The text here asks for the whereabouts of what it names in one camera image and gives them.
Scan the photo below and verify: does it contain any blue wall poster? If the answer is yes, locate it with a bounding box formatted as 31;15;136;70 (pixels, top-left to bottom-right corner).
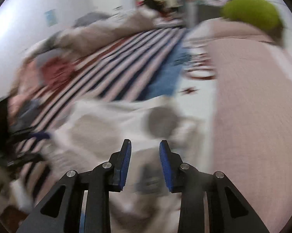
44;9;57;27

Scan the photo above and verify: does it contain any beige grey rumpled duvet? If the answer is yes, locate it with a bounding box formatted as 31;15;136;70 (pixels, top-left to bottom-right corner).
22;9;159;64

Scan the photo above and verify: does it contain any striped diet coke bed blanket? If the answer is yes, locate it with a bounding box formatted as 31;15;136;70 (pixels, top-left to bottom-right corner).
5;26;219;199

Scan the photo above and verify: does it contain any pink knitted blanket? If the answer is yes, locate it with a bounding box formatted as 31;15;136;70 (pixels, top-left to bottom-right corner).
206;19;292;232

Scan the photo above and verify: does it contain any cream grey patterned pajama pant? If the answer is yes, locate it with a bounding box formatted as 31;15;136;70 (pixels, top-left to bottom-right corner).
42;96;204;232

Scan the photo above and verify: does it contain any cream knit sweater sleeve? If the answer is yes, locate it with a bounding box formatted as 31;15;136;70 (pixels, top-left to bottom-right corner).
0;166;34;215

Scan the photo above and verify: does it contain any green plush pillow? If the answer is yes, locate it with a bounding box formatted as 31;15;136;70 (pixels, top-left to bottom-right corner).
221;0;284;45

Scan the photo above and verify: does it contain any black white plush toy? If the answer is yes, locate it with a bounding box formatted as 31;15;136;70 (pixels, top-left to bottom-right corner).
143;0;169;14

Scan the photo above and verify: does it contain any dark red crumpled garment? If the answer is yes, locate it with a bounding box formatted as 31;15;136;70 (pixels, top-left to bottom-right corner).
41;56;74;90

